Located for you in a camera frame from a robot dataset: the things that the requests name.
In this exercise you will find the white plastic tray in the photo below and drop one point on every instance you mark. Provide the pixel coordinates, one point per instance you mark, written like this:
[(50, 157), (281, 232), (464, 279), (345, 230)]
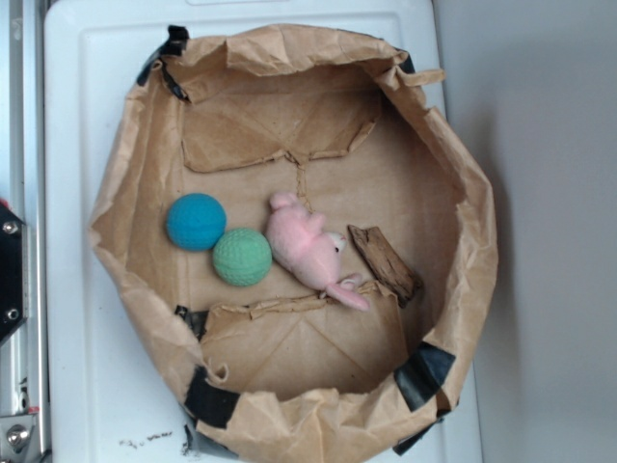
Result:
[(108, 402)]

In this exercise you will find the green textured ball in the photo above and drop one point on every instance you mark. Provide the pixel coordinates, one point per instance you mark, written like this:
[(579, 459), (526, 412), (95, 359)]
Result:
[(242, 257)]

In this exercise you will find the aluminium frame rail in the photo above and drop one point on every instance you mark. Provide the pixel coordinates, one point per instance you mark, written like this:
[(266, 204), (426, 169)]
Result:
[(25, 400)]

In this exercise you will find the brown wood piece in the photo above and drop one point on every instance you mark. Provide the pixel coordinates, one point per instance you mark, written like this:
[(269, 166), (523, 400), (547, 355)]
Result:
[(386, 264)]

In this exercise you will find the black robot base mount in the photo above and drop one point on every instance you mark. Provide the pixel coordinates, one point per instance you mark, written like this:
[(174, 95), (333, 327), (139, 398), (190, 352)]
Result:
[(12, 258)]

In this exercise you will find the blue textured ball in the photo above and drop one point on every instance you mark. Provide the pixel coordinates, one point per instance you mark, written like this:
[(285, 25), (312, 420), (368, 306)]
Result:
[(195, 222)]

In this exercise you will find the pink plush bunny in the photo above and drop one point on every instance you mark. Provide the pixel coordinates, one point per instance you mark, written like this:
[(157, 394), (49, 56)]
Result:
[(313, 256)]

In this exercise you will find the brown paper bag bin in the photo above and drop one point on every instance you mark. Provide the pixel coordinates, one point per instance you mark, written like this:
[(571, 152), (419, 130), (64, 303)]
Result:
[(273, 372)]

